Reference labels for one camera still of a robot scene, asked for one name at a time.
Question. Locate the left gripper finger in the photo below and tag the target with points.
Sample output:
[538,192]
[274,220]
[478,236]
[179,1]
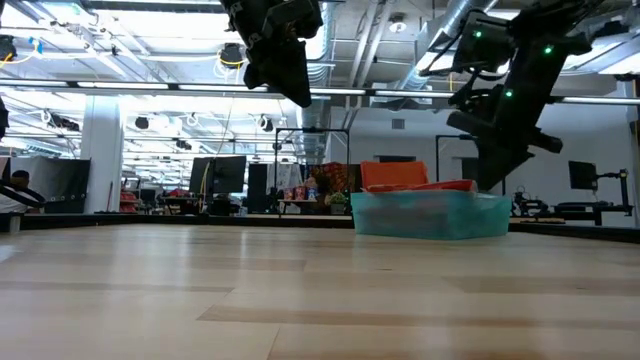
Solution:
[255,76]
[287,70]

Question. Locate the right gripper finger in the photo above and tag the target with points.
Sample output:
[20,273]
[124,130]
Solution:
[495,165]

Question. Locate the red popcorn bag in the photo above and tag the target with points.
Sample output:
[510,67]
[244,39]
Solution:
[425,186]

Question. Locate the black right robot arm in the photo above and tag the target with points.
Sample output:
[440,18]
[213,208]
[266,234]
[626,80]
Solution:
[565,20]

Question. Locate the black background robot arm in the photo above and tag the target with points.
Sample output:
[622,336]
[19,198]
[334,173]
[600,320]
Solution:
[527,205]

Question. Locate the black ceiling speaker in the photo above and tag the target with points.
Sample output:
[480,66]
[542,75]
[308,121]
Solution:
[142,123]
[267,124]

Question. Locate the black overhead light bar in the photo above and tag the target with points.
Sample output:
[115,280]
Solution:
[200,88]

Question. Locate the teal plastic basket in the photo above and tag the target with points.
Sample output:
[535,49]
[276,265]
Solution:
[430,215]

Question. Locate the small black monitor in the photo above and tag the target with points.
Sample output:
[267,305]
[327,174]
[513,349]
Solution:
[582,175]

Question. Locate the orange board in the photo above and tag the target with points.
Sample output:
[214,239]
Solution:
[395,174]

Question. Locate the black low bench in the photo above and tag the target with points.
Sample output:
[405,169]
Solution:
[590,207]

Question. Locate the black computer monitor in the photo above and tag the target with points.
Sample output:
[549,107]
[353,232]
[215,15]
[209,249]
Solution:
[222,175]

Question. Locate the black tall cabinet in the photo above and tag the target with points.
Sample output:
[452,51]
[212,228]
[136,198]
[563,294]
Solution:
[257,187]

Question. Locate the dark red patterned panel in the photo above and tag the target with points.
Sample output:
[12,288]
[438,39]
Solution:
[337,177]

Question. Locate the white ceiling sensor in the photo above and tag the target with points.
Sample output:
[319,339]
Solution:
[398,24]

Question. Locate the colourful snack box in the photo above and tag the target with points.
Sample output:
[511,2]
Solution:
[300,194]

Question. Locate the small potted plant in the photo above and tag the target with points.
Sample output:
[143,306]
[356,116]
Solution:
[339,199]

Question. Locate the white pillar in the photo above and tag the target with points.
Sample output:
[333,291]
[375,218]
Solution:
[102,155]

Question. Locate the red object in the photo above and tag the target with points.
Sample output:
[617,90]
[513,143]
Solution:
[129,200]

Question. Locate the dark partition screen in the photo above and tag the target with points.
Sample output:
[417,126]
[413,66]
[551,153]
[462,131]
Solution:
[60,182]

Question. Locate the person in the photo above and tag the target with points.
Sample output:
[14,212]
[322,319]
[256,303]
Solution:
[20,179]

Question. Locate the white cup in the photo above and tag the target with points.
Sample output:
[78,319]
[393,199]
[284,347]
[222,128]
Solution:
[15,223]

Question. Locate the black ceiling dome camera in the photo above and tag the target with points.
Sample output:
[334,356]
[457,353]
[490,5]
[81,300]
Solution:
[231,55]

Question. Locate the black metal frame stand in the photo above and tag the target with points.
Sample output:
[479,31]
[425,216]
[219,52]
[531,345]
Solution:
[438,150]
[310,130]

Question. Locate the silver ribbed ventilation duct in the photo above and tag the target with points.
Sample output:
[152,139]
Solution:
[320,120]

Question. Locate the silver smooth ventilation duct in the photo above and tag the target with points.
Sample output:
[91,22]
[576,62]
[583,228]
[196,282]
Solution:
[440,25]

